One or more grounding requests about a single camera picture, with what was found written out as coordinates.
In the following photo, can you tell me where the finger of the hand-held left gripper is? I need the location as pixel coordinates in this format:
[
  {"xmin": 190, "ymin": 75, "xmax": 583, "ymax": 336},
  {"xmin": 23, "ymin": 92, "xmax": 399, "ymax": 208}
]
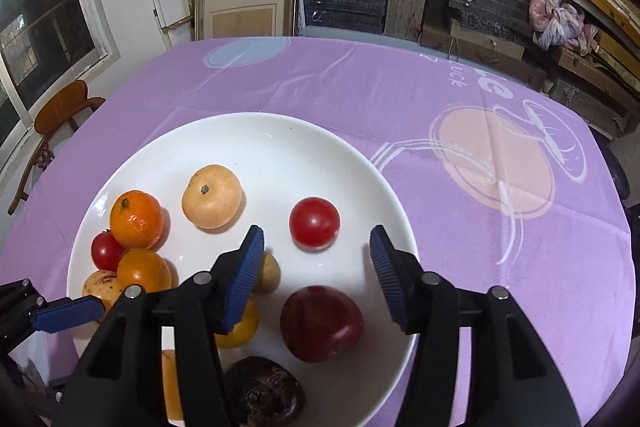
[
  {"xmin": 20, "ymin": 374, "xmax": 76, "ymax": 413},
  {"xmin": 0, "ymin": 279, "xmax": 106, "ymax": 348}
]

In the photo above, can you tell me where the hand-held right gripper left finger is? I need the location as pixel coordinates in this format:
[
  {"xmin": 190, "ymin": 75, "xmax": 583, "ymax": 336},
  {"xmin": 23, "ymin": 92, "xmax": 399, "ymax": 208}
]
[{"xmin": 59, "ymin": 225, "xmax": 266, "ymax": 427}]

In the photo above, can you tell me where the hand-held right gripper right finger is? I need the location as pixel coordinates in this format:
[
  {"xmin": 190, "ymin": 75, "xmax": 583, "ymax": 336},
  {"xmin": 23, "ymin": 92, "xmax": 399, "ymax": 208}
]
[{"xmin": 369, "ymin": 225, "xmax": 583, "ymax": 427}]

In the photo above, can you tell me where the small yellow fruit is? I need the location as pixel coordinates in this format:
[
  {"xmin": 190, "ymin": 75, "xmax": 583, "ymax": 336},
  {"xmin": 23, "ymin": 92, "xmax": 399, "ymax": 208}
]
[{"xmin": 252, "ymin": 251, "xmax": 282, "ymax": 294}]

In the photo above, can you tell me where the tan speckled passion fruit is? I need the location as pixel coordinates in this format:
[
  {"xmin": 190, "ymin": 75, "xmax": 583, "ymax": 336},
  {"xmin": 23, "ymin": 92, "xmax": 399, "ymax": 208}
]
[{"xmin": 81, "ymin": 270, "xmax": 126, "ymax": 323}]

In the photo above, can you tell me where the smooth yellow-orange orange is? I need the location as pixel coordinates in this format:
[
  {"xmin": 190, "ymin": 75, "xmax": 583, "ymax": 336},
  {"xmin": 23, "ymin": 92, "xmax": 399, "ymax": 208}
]
[{"xmin": 214, "ymin": 298, "xmax": 261, "ymax": 349}]

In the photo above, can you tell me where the small red tomato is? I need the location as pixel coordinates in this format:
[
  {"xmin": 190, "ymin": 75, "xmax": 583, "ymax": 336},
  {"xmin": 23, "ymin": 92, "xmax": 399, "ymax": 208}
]
[{"xmin": 90, "ymin": 230, "xmax": 127, "ymax": 272}]

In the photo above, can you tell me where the large dark red apple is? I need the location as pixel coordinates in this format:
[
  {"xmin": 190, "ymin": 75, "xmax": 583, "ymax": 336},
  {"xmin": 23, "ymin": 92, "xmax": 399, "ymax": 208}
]
[{"xmin": 279, "ymin": 285, "xmax": 365, "ymax": 364}]

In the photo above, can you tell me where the pale peach-coloured fruit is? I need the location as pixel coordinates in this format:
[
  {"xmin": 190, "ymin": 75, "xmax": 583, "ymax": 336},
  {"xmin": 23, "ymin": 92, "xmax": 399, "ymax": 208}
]
[{"xmin": 181, "ymin": 164, "xmax": 244, "ymax": 230}]

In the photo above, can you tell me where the small orange mandarin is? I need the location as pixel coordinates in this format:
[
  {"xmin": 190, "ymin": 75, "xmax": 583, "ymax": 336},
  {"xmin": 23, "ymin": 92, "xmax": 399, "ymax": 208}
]
[{"xmin": 116, "ymin": 248, "xmax": 173, "ymax": 295}]

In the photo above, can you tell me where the dark brown passion fruit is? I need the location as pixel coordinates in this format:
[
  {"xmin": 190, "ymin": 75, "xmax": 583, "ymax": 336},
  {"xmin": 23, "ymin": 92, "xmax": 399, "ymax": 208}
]
[{"xmin": 222, "ymin": 356, "xmax": 307, "ymax": 426}]

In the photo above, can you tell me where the dimpled orange mandarin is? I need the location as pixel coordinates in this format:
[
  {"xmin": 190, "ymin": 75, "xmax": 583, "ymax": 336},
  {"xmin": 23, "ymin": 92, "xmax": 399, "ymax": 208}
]
[{"xmin": 109, "ymin": 190, "xmax": 165, "ymax": 250}]

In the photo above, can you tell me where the orange fruit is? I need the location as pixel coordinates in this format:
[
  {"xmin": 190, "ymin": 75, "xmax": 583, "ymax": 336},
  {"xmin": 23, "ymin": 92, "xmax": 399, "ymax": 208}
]
[{"xmin": 161, "ymin": 349, "xmax": 185, "ymax": 425}]

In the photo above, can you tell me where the white round plate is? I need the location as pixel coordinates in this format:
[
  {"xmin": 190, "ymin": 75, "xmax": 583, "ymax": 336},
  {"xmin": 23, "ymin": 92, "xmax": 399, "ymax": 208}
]
[{"xmin": 66, "ymin": 112, "xmax": 421, "ymax": 427}]

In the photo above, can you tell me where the purple printed tablecloth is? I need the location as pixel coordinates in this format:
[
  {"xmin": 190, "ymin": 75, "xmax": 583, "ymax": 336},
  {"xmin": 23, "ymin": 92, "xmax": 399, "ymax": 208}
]
[{"xmin": 0, "ymin": 36, "xmax": 631, "ymax": 427}]

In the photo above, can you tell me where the wooden chair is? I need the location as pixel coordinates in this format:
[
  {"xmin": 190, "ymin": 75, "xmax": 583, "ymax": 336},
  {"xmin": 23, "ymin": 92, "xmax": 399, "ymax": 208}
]
[{"xmin": 7, "ymin": 80, "xmax": 107, "ymax": 215}]

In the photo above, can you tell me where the dark object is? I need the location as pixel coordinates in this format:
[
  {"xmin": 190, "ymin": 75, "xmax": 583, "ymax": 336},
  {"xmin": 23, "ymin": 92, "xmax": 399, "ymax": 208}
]
[{"xmin": 590, "ymin": 127, "xmax": 640, "ymax": 233}]

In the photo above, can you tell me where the pile of brown gift boxes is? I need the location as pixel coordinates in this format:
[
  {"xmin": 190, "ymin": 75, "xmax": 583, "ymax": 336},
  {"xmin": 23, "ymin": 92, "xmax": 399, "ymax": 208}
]
[{"xmin": 420, "ymin": 0, "xmax": 640, "ymax": 138}]

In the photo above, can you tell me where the pink plastic bag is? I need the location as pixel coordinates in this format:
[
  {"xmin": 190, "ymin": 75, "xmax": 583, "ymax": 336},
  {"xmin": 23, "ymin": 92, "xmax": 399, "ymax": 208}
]
[{"xmin": 522, "ymin": 0, "xmax": 599, "ymax": 55}]

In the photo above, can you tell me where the white-framed window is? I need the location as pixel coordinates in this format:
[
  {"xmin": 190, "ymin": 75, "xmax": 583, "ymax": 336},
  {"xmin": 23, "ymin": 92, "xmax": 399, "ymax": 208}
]
[{"xmin": 0, "ymin": 0, "xmax": 122, "ymax": 168}]

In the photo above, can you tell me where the cardboard picture frame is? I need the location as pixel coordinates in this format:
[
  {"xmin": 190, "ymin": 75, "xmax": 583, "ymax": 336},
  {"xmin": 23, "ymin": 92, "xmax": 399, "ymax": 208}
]
[{"xmin": 194, "ymin": 0, "xmax": 301, "ymax": 42}]

